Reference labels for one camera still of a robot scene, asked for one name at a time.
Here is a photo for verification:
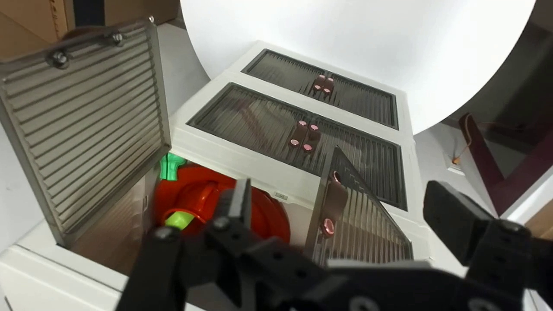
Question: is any smoked ribbed cabinet door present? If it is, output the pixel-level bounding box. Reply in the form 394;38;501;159
0;21;173;250
299;110;410;211
240;48;327;102
189;83;318;174
318;71;401;129

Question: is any white three-tier plastic cabinet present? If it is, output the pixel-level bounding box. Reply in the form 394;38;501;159
0;40;463;311

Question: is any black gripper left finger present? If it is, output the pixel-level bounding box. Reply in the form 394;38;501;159
220;176;256;228

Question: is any dark green toy piece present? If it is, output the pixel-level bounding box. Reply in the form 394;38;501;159
158;152;187;181

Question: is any pink-tipped cabinet door handle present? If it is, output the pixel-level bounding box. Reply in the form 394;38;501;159
318;169;351;238

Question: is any orange plastic cup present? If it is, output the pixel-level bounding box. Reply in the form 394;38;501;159
151;166;235;238

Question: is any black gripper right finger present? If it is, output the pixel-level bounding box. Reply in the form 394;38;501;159
424;180;503;268

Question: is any dark foam floor mat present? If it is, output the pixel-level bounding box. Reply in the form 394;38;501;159
443;22;553;218

